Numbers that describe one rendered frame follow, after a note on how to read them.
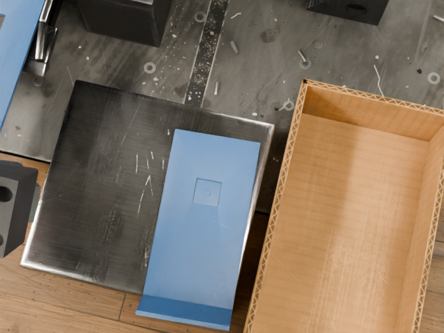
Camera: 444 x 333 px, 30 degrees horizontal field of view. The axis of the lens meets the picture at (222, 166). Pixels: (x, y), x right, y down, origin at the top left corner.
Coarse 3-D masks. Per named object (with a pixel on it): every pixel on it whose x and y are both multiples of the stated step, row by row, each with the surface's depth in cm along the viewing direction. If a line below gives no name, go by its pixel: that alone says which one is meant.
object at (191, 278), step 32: (192, 160) 67; (224, 160) 67; (256, 160) 67; (192, 192) 66; (224, 192) 66; (160, 224) 65; (192, 224) 65; (224, 224) 65; (160, 256) 65; (192, 256) 65; (224, 256) 65; (160, 288) 64; (192, 288) 64; (224, 288) 64; (192, 320) 61; (224, 320) 61
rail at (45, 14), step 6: (48, 0) 63; (54, 0) 63; (60, 0) 65; (48, 6) 63; (54, 6) 64; (60, 6) 65; (42, 12) 63; (48, 12) 63; (54, 12) 64; (42, 18) 63; (48, 18) 63; (54, 18) 64; (48, 24) 63; (54, 24) 65
